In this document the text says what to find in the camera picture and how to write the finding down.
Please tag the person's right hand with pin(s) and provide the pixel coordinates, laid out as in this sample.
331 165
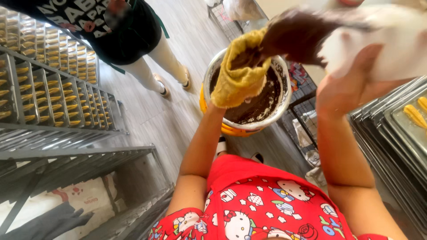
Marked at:
337 91

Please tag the white piping bag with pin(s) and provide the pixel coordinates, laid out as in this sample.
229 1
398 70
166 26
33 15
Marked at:
393 40

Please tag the yellow cloth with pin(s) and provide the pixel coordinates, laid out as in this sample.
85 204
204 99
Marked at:
238 78

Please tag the steel mixing bowl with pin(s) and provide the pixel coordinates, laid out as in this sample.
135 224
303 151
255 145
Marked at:
283 100

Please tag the brown chocolate mass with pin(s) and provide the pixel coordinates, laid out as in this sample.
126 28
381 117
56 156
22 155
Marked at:
293 36

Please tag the chocolate batter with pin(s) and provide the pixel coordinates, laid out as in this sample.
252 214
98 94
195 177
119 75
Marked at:
263 100

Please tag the stack of metal baking trays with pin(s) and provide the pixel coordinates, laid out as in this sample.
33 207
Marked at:
390 150

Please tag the long yellow pastry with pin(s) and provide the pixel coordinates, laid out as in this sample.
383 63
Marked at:
415 116
423 103

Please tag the crumpled clear plastic bag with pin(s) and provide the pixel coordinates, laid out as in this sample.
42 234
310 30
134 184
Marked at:
315 173

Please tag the person's right slipper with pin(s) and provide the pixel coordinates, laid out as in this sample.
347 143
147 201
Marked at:
257 157

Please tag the person's slipper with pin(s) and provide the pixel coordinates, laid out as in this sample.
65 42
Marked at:
257 157
220 146

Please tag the yellow plastic bucket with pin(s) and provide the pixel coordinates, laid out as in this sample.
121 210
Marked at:
233 130

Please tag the person's left slipper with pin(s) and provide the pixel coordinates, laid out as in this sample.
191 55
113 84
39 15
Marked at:
220 146

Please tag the red printed shirt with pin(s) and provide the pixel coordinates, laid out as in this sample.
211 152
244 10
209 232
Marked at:
267 206

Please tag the white printed sack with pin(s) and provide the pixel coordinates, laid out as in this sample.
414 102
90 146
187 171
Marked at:
80 200

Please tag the rack of pastry trays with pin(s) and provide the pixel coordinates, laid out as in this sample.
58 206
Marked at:
50 93

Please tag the grey glove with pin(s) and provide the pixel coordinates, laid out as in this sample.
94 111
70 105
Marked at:
50 223

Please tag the grey metal rack frame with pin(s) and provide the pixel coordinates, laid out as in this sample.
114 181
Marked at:
66 160

